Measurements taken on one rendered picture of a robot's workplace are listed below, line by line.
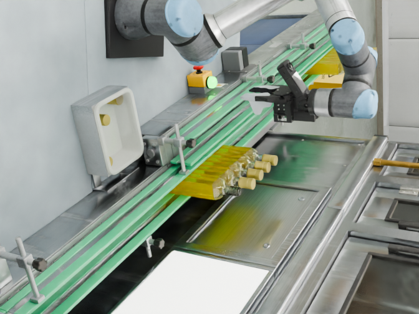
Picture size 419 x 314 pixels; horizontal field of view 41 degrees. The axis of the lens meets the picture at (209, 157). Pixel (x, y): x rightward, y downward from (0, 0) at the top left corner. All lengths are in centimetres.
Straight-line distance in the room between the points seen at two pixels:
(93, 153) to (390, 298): 90
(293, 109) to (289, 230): 39
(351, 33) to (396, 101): 658
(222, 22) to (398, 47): 606
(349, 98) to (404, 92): 642
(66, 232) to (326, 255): 72
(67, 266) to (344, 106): 80
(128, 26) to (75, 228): 63
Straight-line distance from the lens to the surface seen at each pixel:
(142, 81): 191
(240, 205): 189
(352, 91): 149
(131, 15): 174
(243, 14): 177
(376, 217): 187
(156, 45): 194
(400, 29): 767
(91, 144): 166
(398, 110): 800
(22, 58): 154
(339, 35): 141
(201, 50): 178
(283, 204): 187
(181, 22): 166
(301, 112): 155
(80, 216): 162
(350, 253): 170
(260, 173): 178
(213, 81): 210
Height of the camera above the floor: 189
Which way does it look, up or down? 30 degrees down
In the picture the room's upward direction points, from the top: 96 degrees clockwise
